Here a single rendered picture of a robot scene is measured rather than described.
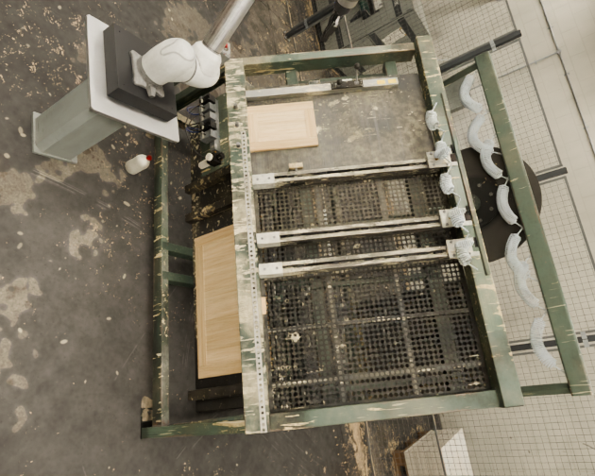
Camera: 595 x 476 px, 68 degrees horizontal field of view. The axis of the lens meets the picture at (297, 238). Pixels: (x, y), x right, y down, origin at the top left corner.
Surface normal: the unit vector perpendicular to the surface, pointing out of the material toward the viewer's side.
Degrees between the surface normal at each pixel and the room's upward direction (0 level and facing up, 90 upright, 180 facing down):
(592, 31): 90
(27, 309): 0
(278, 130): 56
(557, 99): 90
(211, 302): 90
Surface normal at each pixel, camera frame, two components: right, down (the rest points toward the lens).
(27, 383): 0.82, -0.26
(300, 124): -0.01, -0.33
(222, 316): -0.56, -0.22
